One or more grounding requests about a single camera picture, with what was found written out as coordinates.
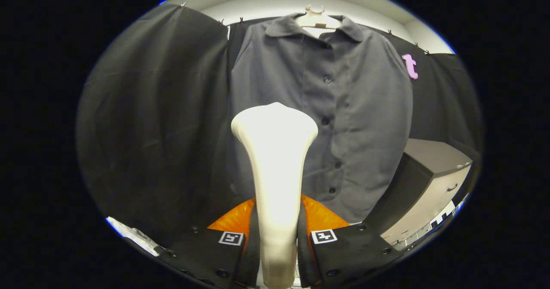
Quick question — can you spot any white garment steamer head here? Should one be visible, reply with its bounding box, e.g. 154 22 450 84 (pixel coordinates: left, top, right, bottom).
231 102 319 289

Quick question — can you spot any white clothes hanger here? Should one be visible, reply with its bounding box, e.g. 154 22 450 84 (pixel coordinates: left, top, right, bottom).
296 4 342 31

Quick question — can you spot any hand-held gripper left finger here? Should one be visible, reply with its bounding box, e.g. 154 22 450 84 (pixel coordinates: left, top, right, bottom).
157 197 261 289

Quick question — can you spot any grey button shirt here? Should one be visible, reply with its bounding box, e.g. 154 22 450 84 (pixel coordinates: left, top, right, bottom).
228 13 414 224

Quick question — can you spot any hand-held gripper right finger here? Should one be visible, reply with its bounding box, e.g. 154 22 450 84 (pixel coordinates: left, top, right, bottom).
298 194 402 289

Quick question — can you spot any beige cabinet with dark top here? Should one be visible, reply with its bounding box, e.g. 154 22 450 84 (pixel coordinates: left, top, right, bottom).
365 138 473 246

